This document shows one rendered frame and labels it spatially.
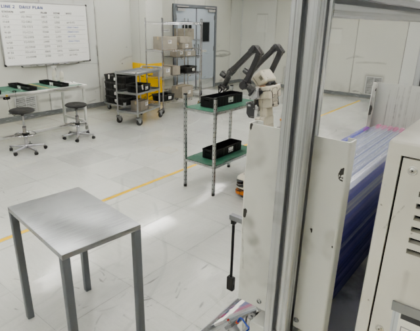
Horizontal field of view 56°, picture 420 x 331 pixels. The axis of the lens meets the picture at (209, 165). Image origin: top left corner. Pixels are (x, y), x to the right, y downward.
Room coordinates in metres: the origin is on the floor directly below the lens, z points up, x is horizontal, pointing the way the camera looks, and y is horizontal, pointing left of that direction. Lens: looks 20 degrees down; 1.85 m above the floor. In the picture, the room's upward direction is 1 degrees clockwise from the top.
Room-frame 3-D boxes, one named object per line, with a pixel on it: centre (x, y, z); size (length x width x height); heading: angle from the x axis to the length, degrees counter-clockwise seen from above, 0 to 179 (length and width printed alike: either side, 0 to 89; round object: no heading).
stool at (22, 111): (5.49, 2.63, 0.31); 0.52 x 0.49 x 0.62; 142
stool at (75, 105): (6.24, 2.14, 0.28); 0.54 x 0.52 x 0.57; 75
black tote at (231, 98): (4.55, -0.13, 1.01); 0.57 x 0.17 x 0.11; 142
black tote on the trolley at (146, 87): (7.54, 1.38, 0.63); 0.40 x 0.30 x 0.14; 156
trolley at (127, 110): (7.56, 1.36, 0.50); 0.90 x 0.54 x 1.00; 156
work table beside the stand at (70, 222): (2.01, 0.78, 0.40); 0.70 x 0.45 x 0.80; 45
